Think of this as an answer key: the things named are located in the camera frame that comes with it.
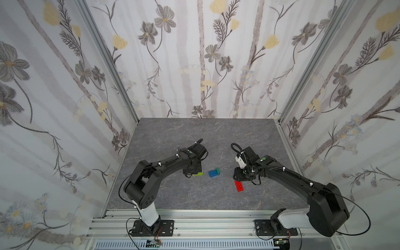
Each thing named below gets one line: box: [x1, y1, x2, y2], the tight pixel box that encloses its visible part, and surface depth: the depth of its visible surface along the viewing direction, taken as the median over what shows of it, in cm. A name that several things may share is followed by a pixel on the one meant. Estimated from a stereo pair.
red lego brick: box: [234, 180, 244, 193], surface depth 88 cm
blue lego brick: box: [208, 169, 219, 178], surface depth 94 cm
